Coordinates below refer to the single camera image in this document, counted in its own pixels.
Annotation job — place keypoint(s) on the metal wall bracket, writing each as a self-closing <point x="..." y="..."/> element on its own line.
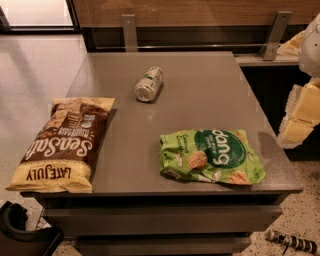
<point x="129" y="32"/>
<point x="268" y="51"/>

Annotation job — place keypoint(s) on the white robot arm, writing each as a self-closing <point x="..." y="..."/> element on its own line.
<point x="309" y="63"/>

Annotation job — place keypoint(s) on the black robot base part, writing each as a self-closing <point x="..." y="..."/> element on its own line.
<point x="15" y="240"/>

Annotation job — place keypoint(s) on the grey table drawer unit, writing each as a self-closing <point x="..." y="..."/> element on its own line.
<point x="134" y="210"/>

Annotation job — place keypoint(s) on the green dang snack bag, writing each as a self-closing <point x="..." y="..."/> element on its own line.
<point x="212" y="156"/>

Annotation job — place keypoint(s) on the left metal wall bracket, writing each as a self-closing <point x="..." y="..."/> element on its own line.
<point x="129" y="32"/>

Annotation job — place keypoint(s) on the green silver 7up can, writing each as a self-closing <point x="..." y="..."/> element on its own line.
<point x="147" y="87"/>

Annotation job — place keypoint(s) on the brown yellow chips bag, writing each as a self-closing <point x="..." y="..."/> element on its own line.
<point x="63" y="156"/>

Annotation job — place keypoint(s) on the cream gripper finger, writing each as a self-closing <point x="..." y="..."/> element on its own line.
<point x="295" y="131"/>
<point x="307" y="108"/>

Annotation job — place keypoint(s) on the black white striped tool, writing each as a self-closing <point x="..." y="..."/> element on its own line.
<point x="298" y="244"/>

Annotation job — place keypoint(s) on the right metal wall bracket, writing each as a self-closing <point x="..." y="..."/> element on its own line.
<point x="268" y="51"/>

